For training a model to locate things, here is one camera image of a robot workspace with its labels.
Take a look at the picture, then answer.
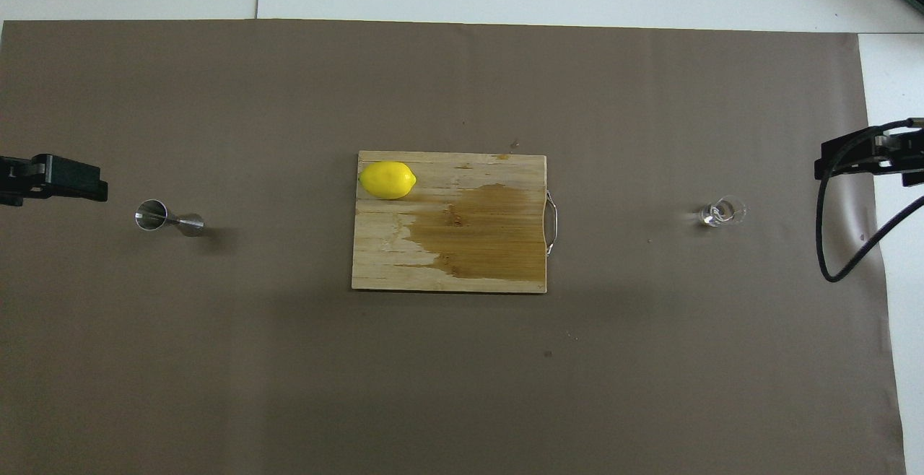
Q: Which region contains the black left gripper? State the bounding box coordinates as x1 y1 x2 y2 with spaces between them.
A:
0 154 109 207

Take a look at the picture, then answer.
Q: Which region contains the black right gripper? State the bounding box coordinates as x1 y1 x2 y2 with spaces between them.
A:
815 127 924 187

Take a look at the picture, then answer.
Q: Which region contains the steel double jigger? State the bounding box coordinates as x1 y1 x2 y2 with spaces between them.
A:
135 199 205 236

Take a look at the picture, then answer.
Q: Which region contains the small clear glass cup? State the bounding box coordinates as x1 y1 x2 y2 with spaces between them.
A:
699 196 748 228

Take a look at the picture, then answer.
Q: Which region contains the brown paper table mat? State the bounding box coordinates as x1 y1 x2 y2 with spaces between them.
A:
0 19 907 475

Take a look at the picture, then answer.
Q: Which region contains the yellow lemon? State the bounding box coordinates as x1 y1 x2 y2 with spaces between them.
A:
359 161 418 200

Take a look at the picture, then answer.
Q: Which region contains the wooden cutting board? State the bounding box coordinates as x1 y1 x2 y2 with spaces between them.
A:
352 150 560 294

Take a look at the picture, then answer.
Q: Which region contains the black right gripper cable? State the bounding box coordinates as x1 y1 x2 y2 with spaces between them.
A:
816 120 924 282

